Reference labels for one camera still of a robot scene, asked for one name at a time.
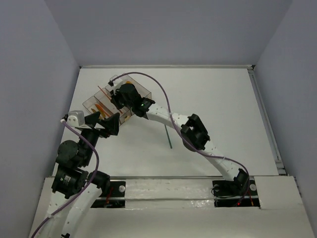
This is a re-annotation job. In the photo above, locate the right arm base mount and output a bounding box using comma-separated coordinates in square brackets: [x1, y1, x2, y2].
[211, 179, 260, 208]

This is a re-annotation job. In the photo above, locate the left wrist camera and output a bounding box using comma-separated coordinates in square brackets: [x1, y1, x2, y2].
[60, 110, 85, 127]

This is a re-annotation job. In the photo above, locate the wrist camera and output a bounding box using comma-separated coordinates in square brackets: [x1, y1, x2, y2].
[60, 110, 85, 127]
[106, 78, 122, 93]

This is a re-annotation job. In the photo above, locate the orange chopstick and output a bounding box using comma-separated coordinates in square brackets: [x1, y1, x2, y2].
[98, 86, 123, 114]

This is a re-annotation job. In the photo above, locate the teal chopstick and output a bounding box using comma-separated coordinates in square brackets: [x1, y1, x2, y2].
[164, 125, 173, 149]

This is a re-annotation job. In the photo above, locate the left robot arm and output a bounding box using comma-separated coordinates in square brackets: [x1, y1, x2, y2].
[31, 111, 120, 238]

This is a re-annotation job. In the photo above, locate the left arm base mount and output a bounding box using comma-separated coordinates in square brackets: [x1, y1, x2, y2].
[91, 180, 126, 208]

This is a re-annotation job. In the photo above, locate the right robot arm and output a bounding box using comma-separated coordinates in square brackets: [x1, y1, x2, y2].
[109, 82, 250, 195]

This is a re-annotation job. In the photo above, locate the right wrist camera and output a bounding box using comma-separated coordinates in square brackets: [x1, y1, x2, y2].
[106, 78, 122, 93]

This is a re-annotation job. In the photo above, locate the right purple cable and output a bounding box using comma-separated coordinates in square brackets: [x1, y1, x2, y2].
[110, 71, 250, 206]

